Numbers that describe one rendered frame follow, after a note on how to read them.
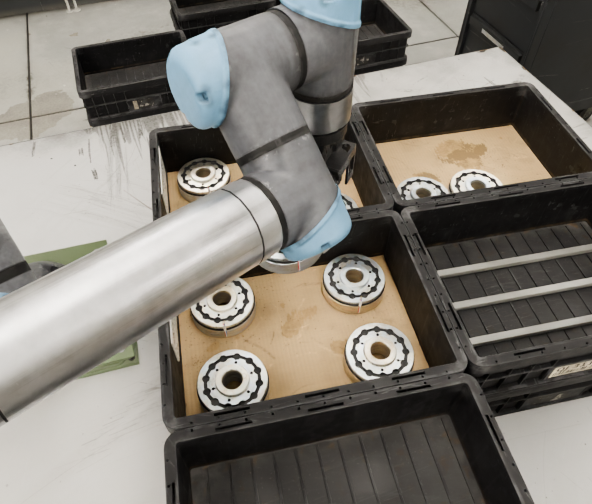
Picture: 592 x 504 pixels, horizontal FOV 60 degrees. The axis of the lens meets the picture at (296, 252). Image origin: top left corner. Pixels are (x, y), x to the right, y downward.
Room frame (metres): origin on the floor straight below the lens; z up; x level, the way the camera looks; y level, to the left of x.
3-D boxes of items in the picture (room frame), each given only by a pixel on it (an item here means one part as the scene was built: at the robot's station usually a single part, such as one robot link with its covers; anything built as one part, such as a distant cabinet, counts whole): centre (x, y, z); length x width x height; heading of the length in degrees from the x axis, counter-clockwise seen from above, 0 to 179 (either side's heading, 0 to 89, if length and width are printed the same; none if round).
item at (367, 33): (1.91, -0.20, 0.37); 0.40 x 0.30 x 0.45; 109
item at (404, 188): (0.70, -0.24, 0.86); 0.10 x 0.10 x 0.01
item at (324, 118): (0.49, -0.02, 1.21); 0.08 x 0.08 x 0.05
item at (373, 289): (0.51, -0.10, 0.86); 0.10 x 0.10 x 0.01
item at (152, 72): (1.64, 0.56, 0.37); 0.40 x 0.30 x 0.45; 109
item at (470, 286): (0.50, -0.40, 0.87); 0.40 x 0.30 x 0.11; 102
